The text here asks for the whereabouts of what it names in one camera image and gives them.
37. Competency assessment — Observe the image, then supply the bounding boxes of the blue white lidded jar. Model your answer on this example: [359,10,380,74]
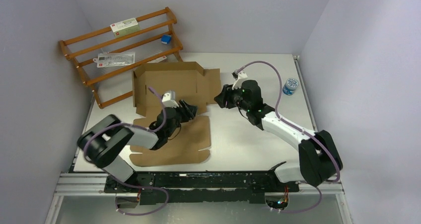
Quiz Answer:
[282,78,299,95]

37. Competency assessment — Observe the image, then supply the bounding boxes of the small blue cube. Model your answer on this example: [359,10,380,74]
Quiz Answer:
[161,34,172,44]

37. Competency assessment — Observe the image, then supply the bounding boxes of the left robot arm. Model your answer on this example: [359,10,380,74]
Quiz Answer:
[77,100,198,192]

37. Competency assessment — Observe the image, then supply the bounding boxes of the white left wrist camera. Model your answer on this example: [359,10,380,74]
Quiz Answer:
[161,90,179,108]

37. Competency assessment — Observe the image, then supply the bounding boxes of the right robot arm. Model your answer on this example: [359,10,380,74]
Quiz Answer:
[214,80,343,191]

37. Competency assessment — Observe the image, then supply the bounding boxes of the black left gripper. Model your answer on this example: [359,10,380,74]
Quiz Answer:
[165,99,198,137]

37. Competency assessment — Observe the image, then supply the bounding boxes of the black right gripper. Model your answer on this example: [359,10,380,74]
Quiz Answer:
[213,82,250,112]

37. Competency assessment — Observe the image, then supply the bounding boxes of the small white grey box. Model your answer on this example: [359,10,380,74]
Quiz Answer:
[150,56,168,63]

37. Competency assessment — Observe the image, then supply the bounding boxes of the wooden tiered rack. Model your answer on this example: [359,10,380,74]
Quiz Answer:
[59,7,183,109]

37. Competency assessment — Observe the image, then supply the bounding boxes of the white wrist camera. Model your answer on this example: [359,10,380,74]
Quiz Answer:
[232,71,248,90]
[161,90,179,108]

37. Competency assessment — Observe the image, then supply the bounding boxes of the clear blister pack card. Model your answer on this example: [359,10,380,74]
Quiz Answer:
[93,52,136,68]

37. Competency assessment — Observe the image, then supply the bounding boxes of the white green product box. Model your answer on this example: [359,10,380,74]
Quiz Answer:
[110,18,140,38]

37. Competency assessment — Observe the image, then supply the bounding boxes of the brown cardboard box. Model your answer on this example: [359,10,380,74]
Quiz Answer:
[129,62,221,167]

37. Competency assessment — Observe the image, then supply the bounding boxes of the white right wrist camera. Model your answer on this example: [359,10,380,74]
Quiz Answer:
[232,71,248,90]

